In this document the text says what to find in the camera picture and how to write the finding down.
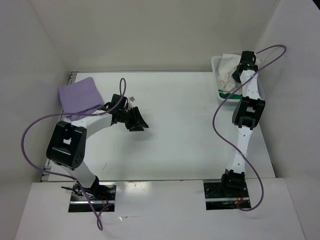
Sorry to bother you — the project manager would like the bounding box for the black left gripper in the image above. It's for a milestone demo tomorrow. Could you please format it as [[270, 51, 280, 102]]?
[[119, 106, 149, 132]]

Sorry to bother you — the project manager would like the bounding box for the white t shirt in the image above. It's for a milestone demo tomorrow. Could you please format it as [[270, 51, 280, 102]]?
[[216, 51, 261, 100]]

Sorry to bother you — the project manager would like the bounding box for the purple t shirt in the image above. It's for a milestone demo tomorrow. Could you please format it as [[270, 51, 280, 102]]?
[[58, 77, 104, 114]]

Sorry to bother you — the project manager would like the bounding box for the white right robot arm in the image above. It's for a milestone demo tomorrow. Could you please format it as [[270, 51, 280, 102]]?
[[219, 51, 266, 197]]

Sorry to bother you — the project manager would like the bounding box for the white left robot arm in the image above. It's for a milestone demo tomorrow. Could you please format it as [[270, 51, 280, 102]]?
[[46, 94, 149, 200]]

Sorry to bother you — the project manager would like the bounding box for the green t shirt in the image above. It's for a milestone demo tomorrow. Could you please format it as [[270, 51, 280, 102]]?
[[218, 92, 243, 100]]

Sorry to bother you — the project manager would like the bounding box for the white plastic laundry basket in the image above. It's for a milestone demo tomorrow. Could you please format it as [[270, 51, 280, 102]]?
[[210, 55, 266, 107]]

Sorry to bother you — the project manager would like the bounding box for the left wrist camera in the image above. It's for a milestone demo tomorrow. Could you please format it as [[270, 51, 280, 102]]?
[[128, 96, 136, 103]]

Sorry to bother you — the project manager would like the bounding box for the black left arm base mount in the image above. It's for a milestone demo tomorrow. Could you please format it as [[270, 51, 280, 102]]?
[[61, 181, 117, 213]]

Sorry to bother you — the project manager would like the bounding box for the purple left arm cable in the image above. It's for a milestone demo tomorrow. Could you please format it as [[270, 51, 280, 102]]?
[[20, 77, 127, 231]]

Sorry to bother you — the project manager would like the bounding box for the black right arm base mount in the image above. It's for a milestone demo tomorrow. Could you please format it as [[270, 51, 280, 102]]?
[[203, 180, 251, 211]]

